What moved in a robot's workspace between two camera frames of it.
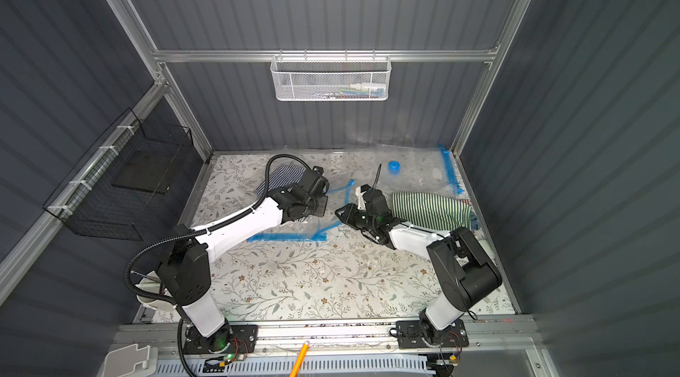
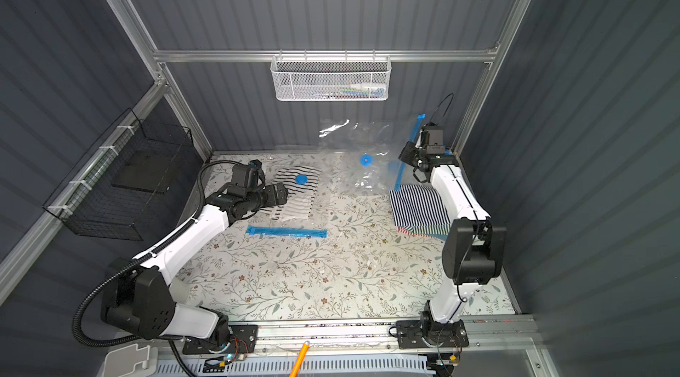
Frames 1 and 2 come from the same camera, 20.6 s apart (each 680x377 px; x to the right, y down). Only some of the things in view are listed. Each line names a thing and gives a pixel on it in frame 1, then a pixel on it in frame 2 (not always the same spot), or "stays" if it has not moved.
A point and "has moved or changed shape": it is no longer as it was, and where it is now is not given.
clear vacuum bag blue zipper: x=312 y=228 -> x=367 y=150
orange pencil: x=299 y=359 stays
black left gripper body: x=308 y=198 -> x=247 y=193
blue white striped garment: x=283 y=177 -> x=420 y=210
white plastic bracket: x=130 y=361 stays
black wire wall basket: x=127 y=171 stays
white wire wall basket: x=331 y=77 stays
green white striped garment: x=432 y=210 has moved or changed shape
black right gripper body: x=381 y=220 -> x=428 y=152
